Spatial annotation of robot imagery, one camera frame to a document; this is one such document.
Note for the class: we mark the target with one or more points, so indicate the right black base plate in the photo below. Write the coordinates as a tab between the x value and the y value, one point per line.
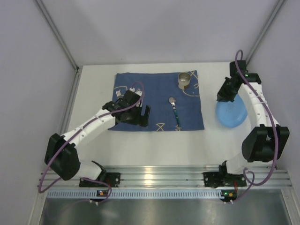
216	179

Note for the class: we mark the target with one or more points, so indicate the blue plastic plate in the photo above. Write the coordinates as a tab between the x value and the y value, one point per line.
231	114

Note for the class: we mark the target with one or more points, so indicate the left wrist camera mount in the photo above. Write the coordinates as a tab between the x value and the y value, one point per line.
137	91

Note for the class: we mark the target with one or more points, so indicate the spoon with green handle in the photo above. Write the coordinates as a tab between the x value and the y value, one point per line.
172	101

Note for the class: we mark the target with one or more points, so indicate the blue cloth placemat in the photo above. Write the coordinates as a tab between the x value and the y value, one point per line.
158	88

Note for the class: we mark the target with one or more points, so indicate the small metal cup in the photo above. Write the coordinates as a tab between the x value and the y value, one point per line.
184	79

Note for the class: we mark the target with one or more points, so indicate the aluminium rail frame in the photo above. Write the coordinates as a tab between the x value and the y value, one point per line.
171	177

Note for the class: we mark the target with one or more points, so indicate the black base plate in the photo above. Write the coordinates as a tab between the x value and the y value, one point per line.
216	179
110	178

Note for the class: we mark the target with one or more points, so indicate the fork with green handle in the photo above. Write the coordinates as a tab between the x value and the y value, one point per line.
119	94

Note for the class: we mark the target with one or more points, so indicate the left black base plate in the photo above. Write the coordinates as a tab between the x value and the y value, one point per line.
110	178

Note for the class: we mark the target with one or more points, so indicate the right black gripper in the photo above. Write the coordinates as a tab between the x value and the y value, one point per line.
225	93

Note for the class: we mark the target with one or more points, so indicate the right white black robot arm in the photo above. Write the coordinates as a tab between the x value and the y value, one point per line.
267	138

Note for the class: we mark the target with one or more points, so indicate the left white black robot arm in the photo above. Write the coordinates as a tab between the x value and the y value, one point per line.
62	154

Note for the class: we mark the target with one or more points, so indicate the perforated grey cable duct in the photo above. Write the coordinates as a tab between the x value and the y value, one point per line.
141	194

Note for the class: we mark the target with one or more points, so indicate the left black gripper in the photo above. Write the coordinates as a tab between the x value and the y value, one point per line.
137	116

